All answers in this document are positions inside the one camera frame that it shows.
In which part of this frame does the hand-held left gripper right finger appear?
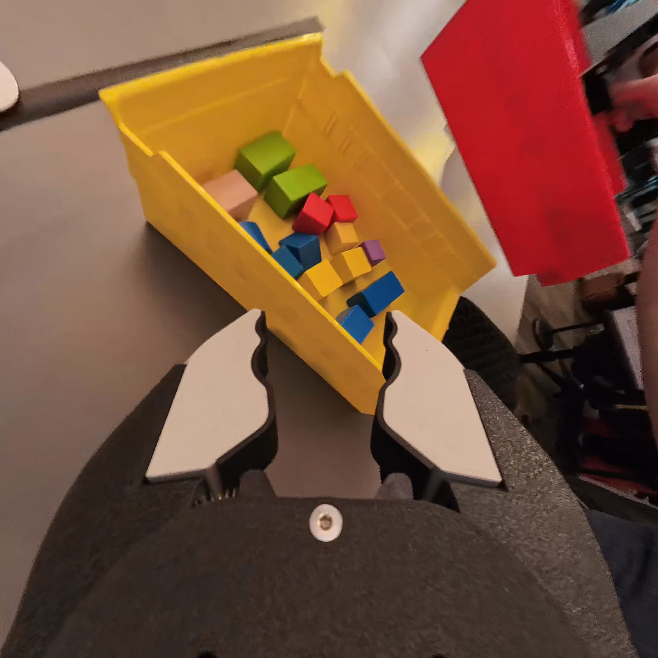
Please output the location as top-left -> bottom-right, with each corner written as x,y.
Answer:
370,310 -> 503,503

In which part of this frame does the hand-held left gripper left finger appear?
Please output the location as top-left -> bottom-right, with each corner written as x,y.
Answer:
145,309 -> 278,499

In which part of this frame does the red plastic bin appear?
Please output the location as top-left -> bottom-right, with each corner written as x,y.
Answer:
421,0 -> 632,288

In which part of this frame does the yellow plastic bin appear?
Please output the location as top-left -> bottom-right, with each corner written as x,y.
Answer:
98,32 -> 498,416

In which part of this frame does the person's right forearm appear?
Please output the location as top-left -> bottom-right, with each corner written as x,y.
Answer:
636,216 -> 658,427

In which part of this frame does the person's right hand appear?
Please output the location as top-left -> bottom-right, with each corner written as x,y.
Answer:
591,72 -> 658,133

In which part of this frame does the black foam pad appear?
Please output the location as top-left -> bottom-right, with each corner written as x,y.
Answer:
443,297 -> 522,412

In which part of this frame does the black office chair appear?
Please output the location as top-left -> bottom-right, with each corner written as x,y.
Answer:
532,288 -> 658,391

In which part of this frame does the blue wooden half cylinder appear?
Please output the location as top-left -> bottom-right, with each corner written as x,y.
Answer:
238,221 -> 272,254

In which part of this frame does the blue wooden cube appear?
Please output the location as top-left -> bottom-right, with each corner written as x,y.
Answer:
279,232 -> 322,268

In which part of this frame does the red wooden cube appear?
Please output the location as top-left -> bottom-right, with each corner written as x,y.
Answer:
326,194 -> 359,223
292,192 -> 335,236

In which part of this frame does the natural wooden rectangular block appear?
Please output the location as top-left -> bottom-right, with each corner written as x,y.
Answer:
202,170 -> 259,222

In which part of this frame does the green rectangular wooden block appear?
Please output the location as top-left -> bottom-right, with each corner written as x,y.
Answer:
235,130 -> 297,192
264,163 -> 329,219

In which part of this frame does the instruction sheet stand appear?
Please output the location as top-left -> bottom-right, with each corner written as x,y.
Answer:
0,61 -> 20,112

